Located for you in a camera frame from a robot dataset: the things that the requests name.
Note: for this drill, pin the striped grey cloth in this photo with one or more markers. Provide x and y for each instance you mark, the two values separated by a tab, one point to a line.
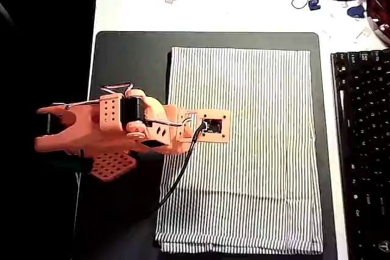
259	120

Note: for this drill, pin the orange perforated base plate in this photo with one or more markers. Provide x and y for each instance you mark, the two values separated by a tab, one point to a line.
112	167

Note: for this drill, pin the rounded blue plastic part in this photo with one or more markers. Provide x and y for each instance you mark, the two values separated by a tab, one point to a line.
356	11

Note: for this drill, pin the small blue plastic part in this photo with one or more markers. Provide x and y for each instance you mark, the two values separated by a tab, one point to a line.
314	5

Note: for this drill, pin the orange mount with camera board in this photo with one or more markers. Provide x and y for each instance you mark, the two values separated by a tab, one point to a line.
224	129

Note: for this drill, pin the black keyboard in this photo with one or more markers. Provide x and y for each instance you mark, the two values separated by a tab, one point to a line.
365	150

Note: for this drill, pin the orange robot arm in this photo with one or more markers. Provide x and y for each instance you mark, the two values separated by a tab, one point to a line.
88	120

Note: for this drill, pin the black desk mat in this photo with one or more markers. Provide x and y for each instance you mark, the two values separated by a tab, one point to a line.
128	59

